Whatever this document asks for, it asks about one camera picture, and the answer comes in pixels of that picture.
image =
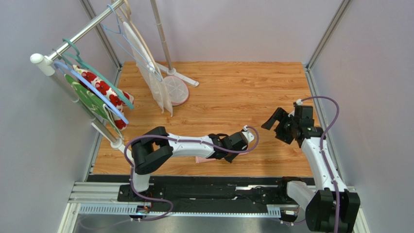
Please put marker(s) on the red floral white cloth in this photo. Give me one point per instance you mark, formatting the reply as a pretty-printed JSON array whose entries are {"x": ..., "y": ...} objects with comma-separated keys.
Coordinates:
[{"x": 108, "y": 92}]

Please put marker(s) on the pink cloth napkin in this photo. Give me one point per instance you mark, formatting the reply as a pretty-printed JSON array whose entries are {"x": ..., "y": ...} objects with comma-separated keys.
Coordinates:
[{"x": 205, "y": 160}]

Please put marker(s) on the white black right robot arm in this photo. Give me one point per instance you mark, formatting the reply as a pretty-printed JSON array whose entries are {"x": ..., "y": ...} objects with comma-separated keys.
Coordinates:
[{"x": 331, "y": 207}]

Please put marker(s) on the green patterned cloth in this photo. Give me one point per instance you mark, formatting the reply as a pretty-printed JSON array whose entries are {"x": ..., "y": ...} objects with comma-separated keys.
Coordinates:
[{"x": 93, "y": 103}]

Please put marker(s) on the beige hanger with white cloth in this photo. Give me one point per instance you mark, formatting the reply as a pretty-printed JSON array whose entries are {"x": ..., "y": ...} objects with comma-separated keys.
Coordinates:
[{"x": 158, "y": 90}]

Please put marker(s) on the blue plastic hanger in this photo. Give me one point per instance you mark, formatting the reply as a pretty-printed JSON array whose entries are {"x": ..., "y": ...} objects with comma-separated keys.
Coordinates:
[{"x": 112, "y": 107}]

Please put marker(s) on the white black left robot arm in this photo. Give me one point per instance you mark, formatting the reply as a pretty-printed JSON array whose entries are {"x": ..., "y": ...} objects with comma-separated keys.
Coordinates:
[{"x": 147, "y": 153}]

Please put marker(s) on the light blue thin hanger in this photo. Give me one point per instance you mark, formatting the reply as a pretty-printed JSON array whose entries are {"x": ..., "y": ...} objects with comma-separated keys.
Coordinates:
[{"x": 139, "y": 53}]

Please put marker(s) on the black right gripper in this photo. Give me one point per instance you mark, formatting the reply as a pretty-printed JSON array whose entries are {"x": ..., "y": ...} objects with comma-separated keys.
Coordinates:
[{"x": 284, "y": 126}]

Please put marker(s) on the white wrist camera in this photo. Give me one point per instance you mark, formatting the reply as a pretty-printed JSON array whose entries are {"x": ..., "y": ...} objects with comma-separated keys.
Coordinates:
[
  {"x": 298, "y": 109},
  {"x": 248, "y": 134}
]

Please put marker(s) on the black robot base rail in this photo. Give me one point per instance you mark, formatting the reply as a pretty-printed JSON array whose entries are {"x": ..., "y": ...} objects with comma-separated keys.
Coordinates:
[{"x": 209, "y": 194}]

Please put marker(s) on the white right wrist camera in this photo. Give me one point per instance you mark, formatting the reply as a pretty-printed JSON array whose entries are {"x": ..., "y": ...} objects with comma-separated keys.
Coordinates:
[{"x": 298, "y": 109}]

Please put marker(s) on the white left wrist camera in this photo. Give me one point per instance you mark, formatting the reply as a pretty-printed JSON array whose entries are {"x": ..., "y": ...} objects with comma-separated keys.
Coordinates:
[{"x": 248, "y": 134}]

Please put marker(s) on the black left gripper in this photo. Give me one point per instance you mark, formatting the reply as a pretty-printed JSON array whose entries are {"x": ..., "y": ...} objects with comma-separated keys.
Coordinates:
[{"x": 231, "y": 158}]

